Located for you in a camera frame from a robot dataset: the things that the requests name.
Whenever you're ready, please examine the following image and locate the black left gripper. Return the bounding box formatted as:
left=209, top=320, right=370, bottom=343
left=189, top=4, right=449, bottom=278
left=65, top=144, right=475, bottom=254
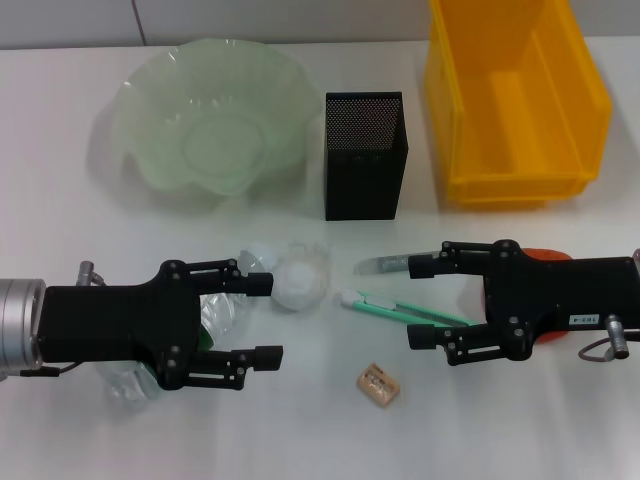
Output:
left=42, top=257, right=275, bottom=392

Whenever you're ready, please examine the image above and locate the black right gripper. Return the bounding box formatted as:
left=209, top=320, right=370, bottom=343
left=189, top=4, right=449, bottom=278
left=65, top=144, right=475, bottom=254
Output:
left=406, top=239, right=640, bottom=367

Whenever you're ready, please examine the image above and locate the green utility knife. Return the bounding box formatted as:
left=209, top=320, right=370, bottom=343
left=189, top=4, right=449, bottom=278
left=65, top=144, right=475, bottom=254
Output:
left=333, top=288, right=477, bottom=329

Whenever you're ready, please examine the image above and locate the clear water bottle green label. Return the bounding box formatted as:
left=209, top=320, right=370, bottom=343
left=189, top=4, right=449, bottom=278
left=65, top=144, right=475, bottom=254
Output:
left=102, top=239, right=277, bottom=414

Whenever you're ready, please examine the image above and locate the red pepper toy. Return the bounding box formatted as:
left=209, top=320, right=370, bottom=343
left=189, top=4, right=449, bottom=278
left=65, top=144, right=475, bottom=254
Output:
left=478, top=246, right=572, bottom=345

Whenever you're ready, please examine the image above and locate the silver glitter pen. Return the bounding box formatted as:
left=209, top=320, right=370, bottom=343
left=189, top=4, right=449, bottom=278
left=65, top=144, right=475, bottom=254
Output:
left=352, top=252, right=417, bottom=277

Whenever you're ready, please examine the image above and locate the beige eraser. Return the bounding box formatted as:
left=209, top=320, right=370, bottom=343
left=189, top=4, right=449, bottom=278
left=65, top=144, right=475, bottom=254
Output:
left=355, top=363, right=404, bottom=410

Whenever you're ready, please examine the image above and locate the black mesh pen holder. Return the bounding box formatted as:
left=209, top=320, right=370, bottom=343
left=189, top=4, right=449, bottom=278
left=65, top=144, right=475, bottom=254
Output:
left=324, top=91, right=410, bottom=222

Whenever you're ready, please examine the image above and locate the green glass fruit plate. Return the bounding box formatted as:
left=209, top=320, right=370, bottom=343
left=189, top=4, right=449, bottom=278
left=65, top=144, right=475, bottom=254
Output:
left=110, top=39, right=324, bottom=199

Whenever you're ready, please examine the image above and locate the yellow plastic bin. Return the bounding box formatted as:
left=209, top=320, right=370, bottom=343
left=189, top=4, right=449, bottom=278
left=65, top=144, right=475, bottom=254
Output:
left=424, top=0, right=614, bottom=211

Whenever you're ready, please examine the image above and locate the left arm connector cable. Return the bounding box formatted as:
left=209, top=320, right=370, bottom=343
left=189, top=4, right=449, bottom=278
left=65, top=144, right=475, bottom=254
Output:
left=19, top=259, right=107, bottom=377

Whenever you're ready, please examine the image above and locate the arm connector cable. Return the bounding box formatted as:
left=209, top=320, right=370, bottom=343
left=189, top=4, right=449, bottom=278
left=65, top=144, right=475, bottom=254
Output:
left=19, top=259, right=107, bottom=377
left=577, top=314, right=640, bottom=363

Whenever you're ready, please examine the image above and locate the right arm connector cable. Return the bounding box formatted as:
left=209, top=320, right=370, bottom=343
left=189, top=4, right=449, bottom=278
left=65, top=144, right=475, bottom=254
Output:
left=577, top=314, right=640, bottom=363

